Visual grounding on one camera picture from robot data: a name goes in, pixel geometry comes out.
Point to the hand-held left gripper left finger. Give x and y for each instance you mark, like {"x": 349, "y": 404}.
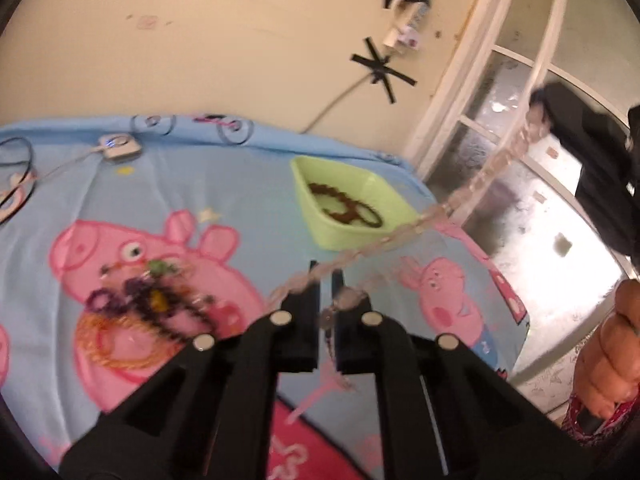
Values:
{"x": 300, "y": 330}

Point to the person's right hand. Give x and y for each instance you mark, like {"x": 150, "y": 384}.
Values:
{"x": 607, "y": 355}

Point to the white charger puck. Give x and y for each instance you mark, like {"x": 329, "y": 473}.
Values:
{"x": 116, "y": 146}

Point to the amber bead charm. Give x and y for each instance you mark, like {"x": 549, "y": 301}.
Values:
{"x": 159, "y": 301}

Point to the blue cartoon pig blanket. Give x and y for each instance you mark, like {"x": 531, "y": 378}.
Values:
{"x": 240, "y": 170}

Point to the white glazed door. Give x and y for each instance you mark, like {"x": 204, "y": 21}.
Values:
{"x": 480, "y": 25}

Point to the light green plastic tray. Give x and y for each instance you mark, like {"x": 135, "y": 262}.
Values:
{"x": 310, "y": 180}

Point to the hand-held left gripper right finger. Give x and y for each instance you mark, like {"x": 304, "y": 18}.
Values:
{"x": 352, "y": 345}

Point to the pile of beaded jewelry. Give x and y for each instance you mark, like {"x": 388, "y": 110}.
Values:
{"x": 125, "y": 292}

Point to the white wall adapter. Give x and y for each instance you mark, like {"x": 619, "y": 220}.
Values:
{"x": 400, "y": 35}

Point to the red dotted garment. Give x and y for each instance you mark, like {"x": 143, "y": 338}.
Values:
{"x": 625, "y": 417}

